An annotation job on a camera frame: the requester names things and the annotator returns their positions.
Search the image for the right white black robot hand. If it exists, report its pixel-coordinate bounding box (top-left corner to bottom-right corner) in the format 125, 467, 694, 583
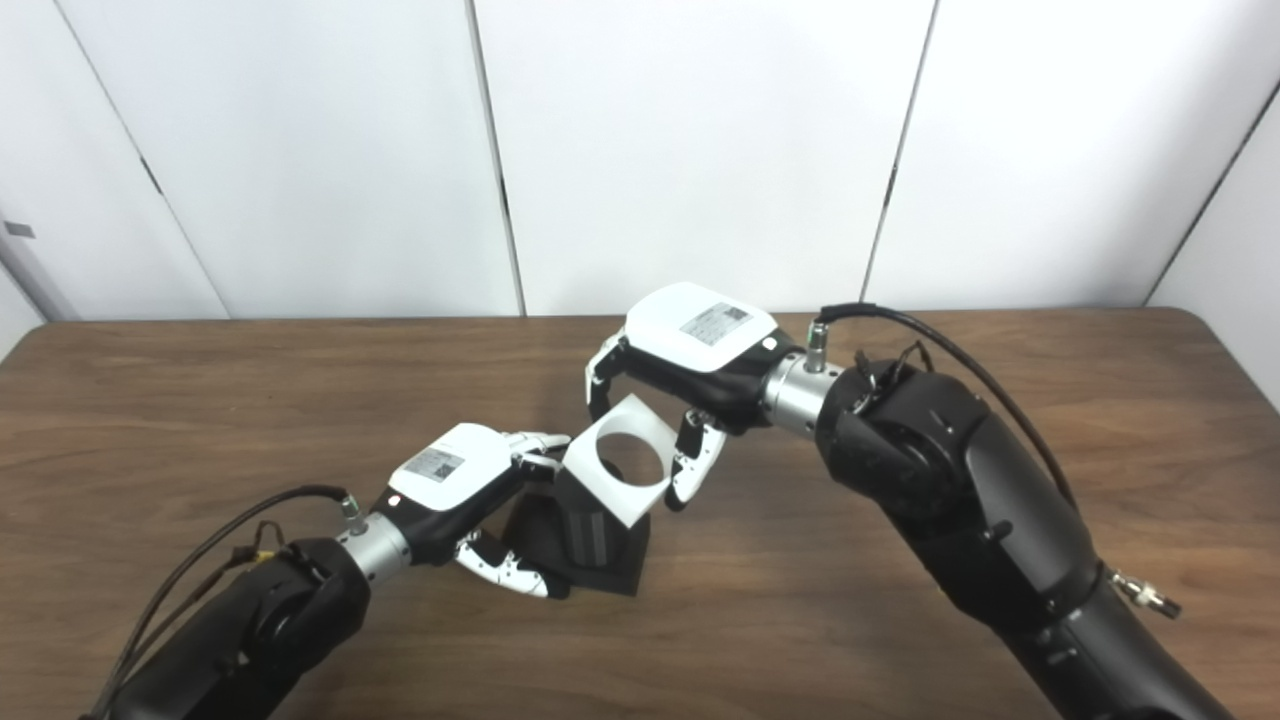
585, 281, 801, 513

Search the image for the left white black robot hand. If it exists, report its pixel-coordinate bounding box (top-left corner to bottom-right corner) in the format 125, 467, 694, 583
375, 422, 573, 599

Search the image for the black peg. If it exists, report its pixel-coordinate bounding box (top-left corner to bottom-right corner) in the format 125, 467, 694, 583
500, 465, 653, 598

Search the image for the white square piece with hole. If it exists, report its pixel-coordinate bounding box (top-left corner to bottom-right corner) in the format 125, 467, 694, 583
562, 394, 683, 528

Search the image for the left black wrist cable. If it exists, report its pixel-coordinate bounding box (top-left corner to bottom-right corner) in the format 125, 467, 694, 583
85, 485, 366, 720

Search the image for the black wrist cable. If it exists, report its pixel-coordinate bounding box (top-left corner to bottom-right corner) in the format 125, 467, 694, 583
85, 485, 366, 720
808, 303, 1183, 621

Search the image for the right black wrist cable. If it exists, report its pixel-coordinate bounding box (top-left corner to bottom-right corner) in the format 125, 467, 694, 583
808, 303, 1183, 621

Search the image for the grey wall corner post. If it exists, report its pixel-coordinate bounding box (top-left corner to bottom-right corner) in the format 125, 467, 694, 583
0, 215, 79, 323

